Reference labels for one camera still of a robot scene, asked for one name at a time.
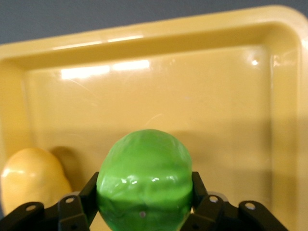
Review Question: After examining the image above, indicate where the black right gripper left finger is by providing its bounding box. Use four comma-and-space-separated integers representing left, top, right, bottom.
0, 171, 100, 231

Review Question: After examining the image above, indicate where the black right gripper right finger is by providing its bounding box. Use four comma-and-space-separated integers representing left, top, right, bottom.
178, 171, 289, 231

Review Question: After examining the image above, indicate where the yellow plastic tray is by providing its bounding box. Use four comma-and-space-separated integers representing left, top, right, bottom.
0, 5, 308, 231

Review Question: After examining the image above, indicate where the green apple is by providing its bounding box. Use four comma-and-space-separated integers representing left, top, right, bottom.
96, 129, 193, 231

